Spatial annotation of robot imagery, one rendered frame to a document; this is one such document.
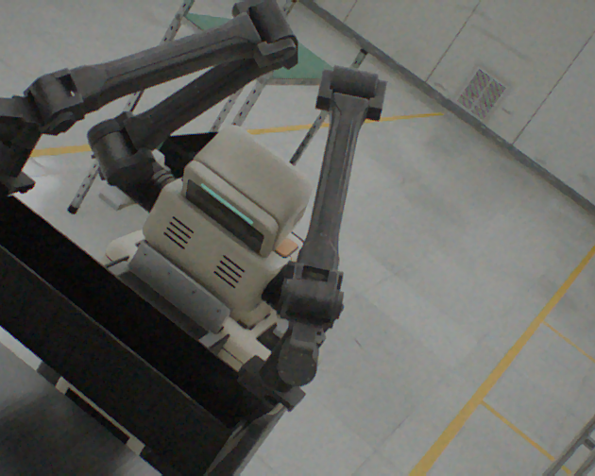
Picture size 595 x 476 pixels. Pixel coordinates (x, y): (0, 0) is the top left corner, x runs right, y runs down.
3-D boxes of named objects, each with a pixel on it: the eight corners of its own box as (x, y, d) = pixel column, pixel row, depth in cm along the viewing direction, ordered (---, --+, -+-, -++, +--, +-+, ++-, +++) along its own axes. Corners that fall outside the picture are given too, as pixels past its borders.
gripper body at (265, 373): (287, 416, 149) (314, 379, 147) (234, 374, 151) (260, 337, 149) (300, 401, 155) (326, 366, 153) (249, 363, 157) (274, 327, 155)
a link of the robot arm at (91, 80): (294, 59, 168) (265, 7, 171) (298, 41, 163) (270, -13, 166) (51, 144, 156) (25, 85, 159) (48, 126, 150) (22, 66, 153)
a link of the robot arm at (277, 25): (320, 60, 174) (295, 15, 177) (293, 38, 162) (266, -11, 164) (120, 189, 185) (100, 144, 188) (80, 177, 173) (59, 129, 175)
